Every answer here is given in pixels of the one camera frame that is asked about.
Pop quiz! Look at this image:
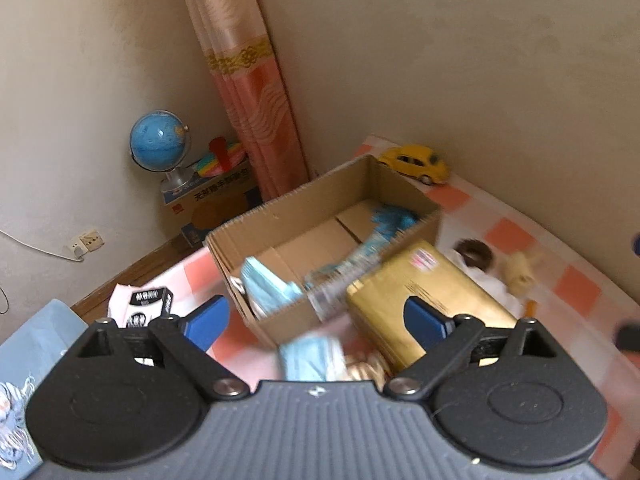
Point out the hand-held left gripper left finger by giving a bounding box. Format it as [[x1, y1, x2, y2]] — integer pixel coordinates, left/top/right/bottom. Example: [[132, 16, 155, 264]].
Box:
[[66, 295, 251, 402]]

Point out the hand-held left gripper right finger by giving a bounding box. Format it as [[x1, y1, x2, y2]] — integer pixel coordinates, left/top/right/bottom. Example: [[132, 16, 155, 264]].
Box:
[[382, 296, 563, 402]]

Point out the gold rectangular box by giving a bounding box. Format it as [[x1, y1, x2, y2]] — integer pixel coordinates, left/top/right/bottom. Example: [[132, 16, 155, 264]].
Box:
[[346, 239, 519, 374]]

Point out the blue face mask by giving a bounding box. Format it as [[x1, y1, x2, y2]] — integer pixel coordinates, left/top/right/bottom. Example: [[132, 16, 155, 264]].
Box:
[[277, 335, 347, 384], [240, 255, 307, 319]]

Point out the cardboard box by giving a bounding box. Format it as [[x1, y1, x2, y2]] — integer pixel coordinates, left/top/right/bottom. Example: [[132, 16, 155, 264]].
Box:
[[205, 154, 443, 352]]

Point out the peach soft toy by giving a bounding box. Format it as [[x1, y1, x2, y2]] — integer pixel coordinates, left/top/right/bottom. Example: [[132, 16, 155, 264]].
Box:
[[344, 354, 387, 384]]

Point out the doll with white dress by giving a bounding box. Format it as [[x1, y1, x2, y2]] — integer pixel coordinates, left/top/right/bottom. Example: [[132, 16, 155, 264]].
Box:
[[445, 238, 539, 321]]

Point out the clear plastic bottle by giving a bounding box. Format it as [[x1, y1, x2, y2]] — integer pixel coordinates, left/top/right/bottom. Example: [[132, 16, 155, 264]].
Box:
[[304, 204, 420, 322]]

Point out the cream plush toy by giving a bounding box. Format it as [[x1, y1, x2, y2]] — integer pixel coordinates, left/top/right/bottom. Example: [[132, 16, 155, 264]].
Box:
[[502, 250, 544, 297]]

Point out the black and white box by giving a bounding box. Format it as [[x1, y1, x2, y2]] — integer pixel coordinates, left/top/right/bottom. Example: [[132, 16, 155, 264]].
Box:
[[107, 283, 174, 332]]

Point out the printed cardboard carton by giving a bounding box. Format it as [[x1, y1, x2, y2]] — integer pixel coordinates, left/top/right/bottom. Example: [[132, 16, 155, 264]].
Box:
[[160, 157, 264, 251]]

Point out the yellow toy car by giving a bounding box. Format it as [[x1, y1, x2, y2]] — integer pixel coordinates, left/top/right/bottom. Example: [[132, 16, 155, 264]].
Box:
[[377, 144, 451, 186]]

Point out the rainbow pop bubble toy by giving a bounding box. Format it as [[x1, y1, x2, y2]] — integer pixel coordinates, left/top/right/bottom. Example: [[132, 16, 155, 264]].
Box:
[[192, 142, 249, 179]]

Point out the red plastic toy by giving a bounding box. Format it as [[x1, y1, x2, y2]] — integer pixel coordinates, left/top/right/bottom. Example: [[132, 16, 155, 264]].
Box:
[[208, 136, 227, 171]]

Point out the blue desk globe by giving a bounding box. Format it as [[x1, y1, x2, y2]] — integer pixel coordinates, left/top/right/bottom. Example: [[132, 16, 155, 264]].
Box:
[[129, 110, 194, 192]]

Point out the pink patterned curtain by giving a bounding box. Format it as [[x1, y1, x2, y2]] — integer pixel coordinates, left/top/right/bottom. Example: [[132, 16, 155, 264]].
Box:
[[172, 0, 311, 202]]

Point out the white wall socket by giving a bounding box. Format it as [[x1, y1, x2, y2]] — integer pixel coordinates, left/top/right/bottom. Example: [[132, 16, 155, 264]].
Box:
[[65, 229, 106, 261]]

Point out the white wall cable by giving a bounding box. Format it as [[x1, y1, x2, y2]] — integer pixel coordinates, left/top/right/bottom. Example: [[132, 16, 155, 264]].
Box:
[[0, 229, 84, 264]]

